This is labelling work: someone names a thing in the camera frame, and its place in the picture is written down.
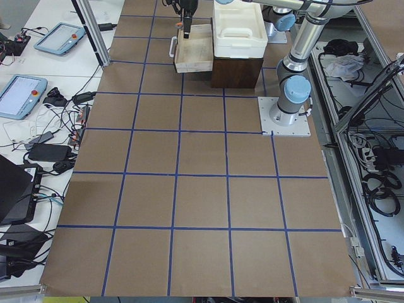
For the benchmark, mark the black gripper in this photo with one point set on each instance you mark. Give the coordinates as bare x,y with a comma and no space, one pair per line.
189,5

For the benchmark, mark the wooden drawer with white handle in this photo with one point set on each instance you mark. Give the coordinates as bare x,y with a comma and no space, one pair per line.
194,54

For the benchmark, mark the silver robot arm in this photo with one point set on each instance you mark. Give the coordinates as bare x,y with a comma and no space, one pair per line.
281,18
295,88

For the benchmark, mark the white foam box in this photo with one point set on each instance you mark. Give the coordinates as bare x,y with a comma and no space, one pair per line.
238,30

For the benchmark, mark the dark brown wooden cabinet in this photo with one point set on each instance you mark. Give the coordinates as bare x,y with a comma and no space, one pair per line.
235,73

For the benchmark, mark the blue teach pendant far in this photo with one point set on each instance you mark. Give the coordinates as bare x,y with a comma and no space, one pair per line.
61,39

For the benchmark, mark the blue teach pendant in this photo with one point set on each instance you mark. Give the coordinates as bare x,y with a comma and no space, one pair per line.
21,94
61,39

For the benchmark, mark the white crumpled cloth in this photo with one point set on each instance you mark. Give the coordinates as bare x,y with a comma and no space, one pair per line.
345,67

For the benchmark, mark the blue teach pendant near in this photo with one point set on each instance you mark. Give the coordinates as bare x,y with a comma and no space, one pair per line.
21,94

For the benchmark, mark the black power adapter brick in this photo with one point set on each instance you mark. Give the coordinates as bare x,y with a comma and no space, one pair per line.
49,153

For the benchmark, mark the black laptop computer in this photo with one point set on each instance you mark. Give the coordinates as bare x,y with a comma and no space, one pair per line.
19,185

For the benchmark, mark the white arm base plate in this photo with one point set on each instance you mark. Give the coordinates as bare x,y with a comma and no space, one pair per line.
274,122
276,33

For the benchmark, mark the aluminium frame post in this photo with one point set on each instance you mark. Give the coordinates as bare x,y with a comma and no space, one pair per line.
87,18

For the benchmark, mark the aluminium side rail frame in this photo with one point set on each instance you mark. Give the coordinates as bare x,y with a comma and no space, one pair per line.
364,123

